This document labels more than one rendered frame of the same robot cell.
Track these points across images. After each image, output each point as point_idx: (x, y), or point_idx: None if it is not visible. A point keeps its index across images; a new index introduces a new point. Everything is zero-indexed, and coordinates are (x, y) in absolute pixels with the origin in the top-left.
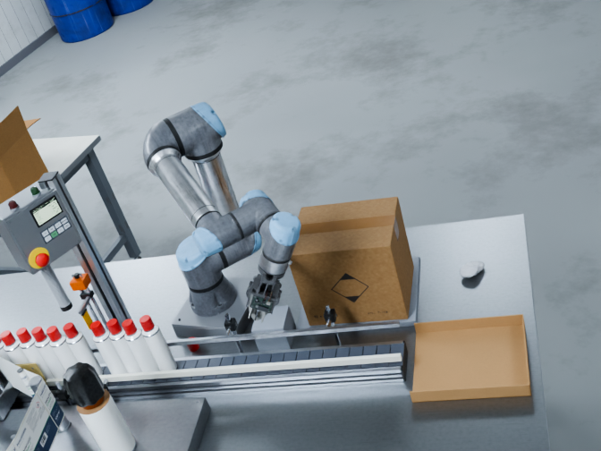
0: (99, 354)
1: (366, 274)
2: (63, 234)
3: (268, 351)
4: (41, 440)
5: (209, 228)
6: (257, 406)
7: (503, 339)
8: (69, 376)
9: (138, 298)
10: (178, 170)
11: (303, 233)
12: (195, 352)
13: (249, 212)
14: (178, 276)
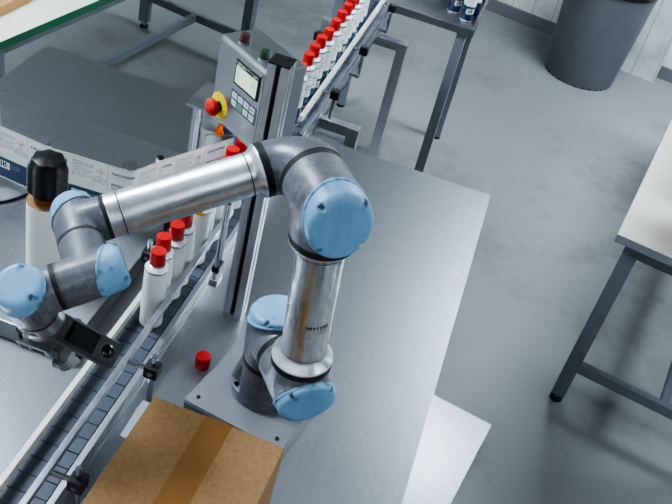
0: (255, 279)
1: None
2: (244, 121)
3: (106, 423)
4: (74, 189)
5: (68, 203)
6: (33, 405)
7: None
8: (43, 151)
9: (352, 326)
10: (208, 171)
11: (200, 430)
12: (192, 365)
13: (72, 246)
14: (379, 374)
